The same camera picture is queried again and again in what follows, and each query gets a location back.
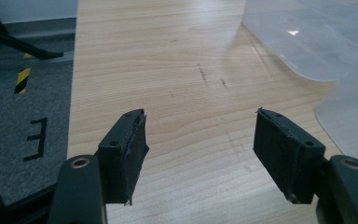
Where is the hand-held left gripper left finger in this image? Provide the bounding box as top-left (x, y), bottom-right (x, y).
top-left (47, 108), bottom-right (150, 224)

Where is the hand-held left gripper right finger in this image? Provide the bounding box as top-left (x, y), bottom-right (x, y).
top-left (253, 107), bottom-right (358, 224)

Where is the clear plastic bag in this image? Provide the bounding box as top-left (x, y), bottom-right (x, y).
top-left (241, 0), bottom-right (358, 171)

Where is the black floor tape mark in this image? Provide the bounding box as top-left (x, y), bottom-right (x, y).
top-left (22, 117), bottom-right (48, 162)

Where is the yellow black striped floor tape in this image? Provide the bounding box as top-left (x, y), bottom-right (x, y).
top-left (13, 51), bottom-right (34, 95)

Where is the black stand leg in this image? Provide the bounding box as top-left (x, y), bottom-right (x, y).
top-left (0, 0), bottom-right (64, 71)

